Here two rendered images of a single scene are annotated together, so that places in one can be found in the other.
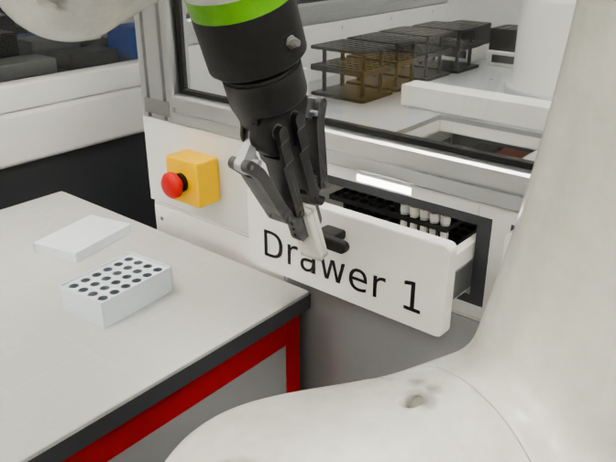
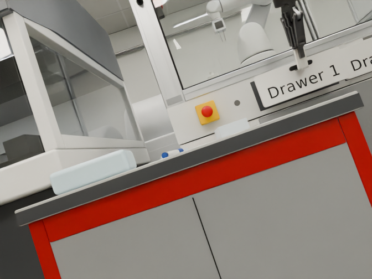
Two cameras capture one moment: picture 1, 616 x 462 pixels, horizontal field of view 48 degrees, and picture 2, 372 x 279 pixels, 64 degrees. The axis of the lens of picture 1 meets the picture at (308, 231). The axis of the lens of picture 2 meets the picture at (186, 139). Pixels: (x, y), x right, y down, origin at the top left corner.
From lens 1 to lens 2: 101 cm
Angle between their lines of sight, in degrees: 44
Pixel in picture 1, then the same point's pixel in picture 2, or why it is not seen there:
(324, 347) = not seen: hidden behind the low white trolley
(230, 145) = (218, 92)
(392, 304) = (329, 78)
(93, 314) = (243, 127)
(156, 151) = (177, 120)
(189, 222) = (204, 140)
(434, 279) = (338, 58)
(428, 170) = not seen: hidden behind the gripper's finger
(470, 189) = (317, 48)
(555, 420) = not seen: outside the picture
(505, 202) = (329, 46)
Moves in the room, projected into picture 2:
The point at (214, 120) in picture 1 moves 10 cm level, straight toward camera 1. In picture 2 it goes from (206, 88) to (226, 77)
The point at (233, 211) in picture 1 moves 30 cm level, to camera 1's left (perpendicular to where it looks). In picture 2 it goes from (227, 119) to (159, 139)
